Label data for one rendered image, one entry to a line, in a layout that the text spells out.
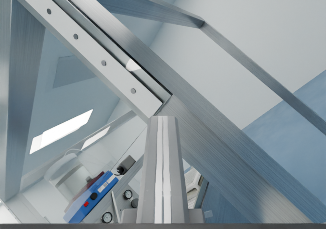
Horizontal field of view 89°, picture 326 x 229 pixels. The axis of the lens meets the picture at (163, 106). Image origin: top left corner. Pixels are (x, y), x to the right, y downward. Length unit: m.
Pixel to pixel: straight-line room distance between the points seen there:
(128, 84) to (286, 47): 3.59
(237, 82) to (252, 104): 0.57
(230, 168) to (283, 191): 0.06
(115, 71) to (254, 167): 0.20
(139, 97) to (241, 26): 3.53
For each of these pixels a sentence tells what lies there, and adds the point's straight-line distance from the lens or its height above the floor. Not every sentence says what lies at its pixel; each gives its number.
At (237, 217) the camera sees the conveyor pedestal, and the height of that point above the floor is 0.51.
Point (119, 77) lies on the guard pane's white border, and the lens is 0.22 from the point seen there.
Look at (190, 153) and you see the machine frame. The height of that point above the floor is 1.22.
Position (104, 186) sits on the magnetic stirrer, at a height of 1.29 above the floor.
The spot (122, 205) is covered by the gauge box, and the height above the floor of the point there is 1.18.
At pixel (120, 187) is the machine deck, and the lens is 0.85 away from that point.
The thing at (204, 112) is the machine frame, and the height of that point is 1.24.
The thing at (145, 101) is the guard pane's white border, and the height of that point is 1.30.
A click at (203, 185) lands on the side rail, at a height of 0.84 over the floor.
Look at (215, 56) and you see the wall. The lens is 3.76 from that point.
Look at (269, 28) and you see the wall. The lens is 3.69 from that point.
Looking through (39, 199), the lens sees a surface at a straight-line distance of 0.71.
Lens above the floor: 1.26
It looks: 6 degrees up
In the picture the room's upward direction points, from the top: 47 degrees counter-clockwise
